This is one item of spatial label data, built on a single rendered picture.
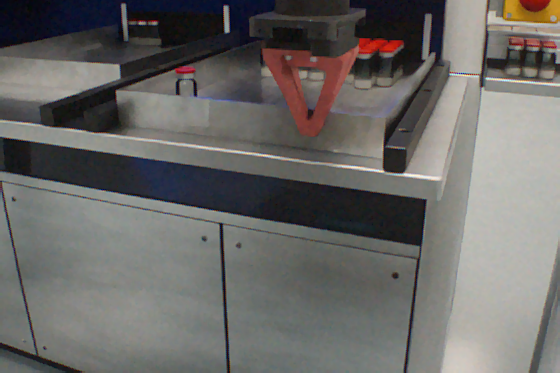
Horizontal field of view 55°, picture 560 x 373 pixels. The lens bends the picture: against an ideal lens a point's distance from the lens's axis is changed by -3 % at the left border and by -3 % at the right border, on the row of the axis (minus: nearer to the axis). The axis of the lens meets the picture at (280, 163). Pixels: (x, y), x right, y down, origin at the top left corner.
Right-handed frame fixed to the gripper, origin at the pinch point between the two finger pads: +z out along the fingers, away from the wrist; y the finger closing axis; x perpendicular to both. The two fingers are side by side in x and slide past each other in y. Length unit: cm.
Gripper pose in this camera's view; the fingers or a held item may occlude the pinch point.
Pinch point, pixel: (309, 125)
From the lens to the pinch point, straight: 45.6
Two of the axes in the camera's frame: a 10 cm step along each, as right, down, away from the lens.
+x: -9.4, -1.3, 3.3
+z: 0.0, 9.3, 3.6
